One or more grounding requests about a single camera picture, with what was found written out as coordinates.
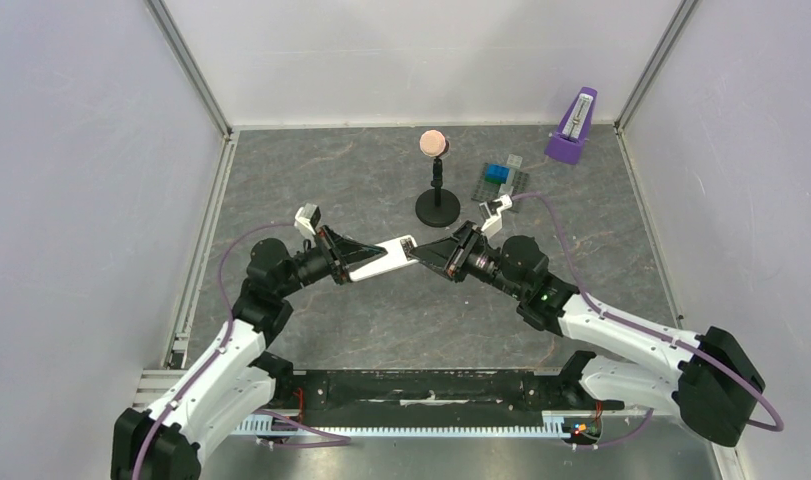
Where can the grey building block baseplate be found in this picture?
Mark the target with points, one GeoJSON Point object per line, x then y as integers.
{"type": "Point", "coordinates": [484, 191]}

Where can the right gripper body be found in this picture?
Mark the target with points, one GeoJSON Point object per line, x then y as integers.
{"type": "Point", "coordinates": [466, 251]}

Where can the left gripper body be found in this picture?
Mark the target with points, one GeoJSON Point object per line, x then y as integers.
{"type": "Point", "coordinates": [338, 268]}

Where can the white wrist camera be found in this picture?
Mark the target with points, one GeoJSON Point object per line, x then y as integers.
{"type": "Point", "coordinates": [307, 219]}
{"type": "Point", "coordinates": [492, 214]}

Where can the grey building block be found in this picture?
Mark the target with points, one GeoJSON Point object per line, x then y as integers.
{"type": "Point", "coordinates": [512, 165]}

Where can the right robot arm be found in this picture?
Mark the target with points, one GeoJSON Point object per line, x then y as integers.
{"type": "Point", "coordinates": [707, 379]}

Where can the purple metronome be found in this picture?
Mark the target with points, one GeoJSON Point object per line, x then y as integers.
{"type": "Point", "coordinates": [567, 141]}

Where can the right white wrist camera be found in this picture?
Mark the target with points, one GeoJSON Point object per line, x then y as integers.
{"type": "Point", "coordinates": [492, 214]}

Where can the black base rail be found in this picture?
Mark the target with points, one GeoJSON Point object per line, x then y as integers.
{"type": "Point", "coordinates": [432, 398]}

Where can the blue building block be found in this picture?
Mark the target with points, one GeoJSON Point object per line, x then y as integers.
{"type": "Point", "coordinates": [496, 174]}

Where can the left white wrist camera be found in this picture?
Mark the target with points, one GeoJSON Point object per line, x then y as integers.
{"type": "Point", "coordinates": [307, 219]}

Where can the microphone on black stand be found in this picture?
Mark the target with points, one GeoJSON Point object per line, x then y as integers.
{"type": "Point", "coordinates": [436, 207]}

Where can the white slotted cable duct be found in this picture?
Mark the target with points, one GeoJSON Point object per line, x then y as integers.
{"type": "Point", "coordinates": [551, 427]}

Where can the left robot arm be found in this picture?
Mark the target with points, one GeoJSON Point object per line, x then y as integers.
{"type": "Point", "coordinates": [174, 436]}

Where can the white remote control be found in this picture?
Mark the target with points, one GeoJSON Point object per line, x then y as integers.
{"type": "Point", "coordinates": [395, 258]}

